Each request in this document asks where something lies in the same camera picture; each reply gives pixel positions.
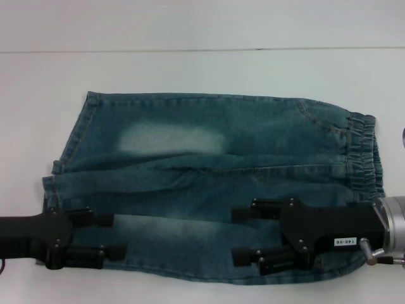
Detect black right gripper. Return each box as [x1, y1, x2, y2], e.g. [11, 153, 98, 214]
[231, 197, 389, 276]

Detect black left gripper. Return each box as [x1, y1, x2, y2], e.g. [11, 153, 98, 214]
[0, 206, 128, 270]

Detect blue denim shorts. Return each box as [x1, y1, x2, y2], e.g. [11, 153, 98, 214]
[42, 91, 387, 286]

